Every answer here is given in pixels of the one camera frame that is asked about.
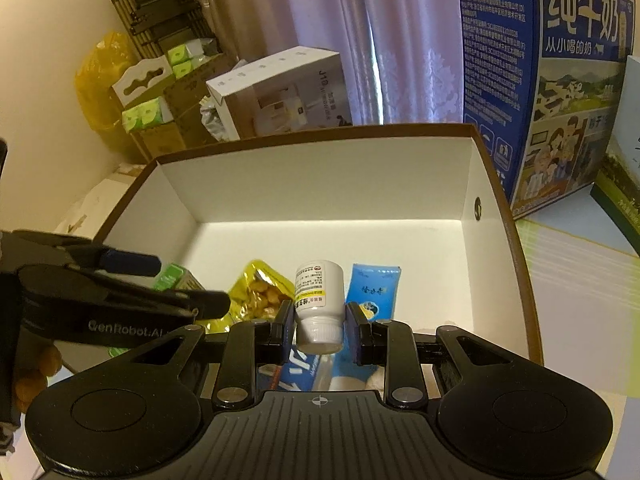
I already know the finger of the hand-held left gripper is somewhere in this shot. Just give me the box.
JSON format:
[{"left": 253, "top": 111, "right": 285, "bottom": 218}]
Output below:
[
  {"left": 12, "top": 230, "right": 162, "bottom": 277},
  {"left": 20, "top": 265, "right": 232, "bottom": 321}
]

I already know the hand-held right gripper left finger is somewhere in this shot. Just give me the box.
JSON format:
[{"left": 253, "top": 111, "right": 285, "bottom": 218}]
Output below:
[{"left": 107, "top": 300, "right": 297, "bottom": 409}]

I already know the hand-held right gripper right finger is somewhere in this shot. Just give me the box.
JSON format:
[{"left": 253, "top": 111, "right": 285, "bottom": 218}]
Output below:
[{"left": 345, "top": 301, "right": 531, "bottom": 409}]

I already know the white pill bottle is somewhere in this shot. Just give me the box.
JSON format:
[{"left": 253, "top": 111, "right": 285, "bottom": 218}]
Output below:
[{"left": 293, "top": 259, "right": 347, "bottom": 355}]

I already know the yellow snack packet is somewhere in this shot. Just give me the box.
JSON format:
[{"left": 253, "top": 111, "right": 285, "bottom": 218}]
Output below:
[{"left": 197, "top": 259, "right": 297, "bottom": 333}]

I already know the blue and white small box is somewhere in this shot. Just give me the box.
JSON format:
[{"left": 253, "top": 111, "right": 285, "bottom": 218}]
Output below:
[{"left": 272, "top": 347, "right": 331, "bottom": 392}]

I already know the blue tube with white cap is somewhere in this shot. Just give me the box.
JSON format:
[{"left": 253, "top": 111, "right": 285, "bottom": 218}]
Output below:
[{"left": 320, "top": 262, "right": 403, "bottom": 392}]

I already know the brown cardboard box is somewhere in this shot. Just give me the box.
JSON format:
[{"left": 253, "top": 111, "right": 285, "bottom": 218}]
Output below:
[{"left": 92, "top": 122, "right": 546, "bottom": 391}]

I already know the person's left hand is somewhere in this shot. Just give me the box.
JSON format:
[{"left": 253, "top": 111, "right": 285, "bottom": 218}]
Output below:
[{"left": 12, "top": 344, "right": 63, "bottom": 413}]

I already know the white printed cloth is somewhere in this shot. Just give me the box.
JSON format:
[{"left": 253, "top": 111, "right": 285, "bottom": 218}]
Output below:
[{"left": 65, "top": 175, "right": 136, "bottom": 241}]

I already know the grey crumpled plastic bag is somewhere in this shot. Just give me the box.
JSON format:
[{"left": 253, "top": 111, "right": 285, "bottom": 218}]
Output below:
[{"left": 200, "top": 97, "right": 238, "bottom": 143}]

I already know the yellow plastic bag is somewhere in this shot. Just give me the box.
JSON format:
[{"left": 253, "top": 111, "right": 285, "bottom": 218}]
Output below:
[{"left": 75, "top": 31, "right": 138, "bottom": 161}]

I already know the brown cardboard carton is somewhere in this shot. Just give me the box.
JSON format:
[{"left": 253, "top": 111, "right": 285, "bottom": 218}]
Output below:
[{"left": 162, "top": 40, "right": 241, "bottom": 148}]

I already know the white appliance box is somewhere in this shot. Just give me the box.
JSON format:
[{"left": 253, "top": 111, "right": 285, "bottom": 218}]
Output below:
[{"left": 206, "top": 46, "right": 353, "bottom": 142}]

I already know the black folding trolley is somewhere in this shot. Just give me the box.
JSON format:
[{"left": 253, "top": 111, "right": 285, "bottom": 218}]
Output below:
[{"left": 111, "top": 0, "right": 211, "bottom": 56}]

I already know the blue milk carton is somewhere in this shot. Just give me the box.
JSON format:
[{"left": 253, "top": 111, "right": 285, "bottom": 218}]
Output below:
[{"left": 455, "top": 0, "right": 637, "bottom": 221}]

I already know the purple curtain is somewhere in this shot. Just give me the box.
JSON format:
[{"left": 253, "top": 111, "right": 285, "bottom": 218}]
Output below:
[{"left": 177, "top": 0, "right": 468, "bottom": 128}]

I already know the green and white milk carton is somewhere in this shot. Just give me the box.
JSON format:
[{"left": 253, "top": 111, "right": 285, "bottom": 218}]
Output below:
[{"left": 590, "top": 55, "right": 640, "bottom": 256}]

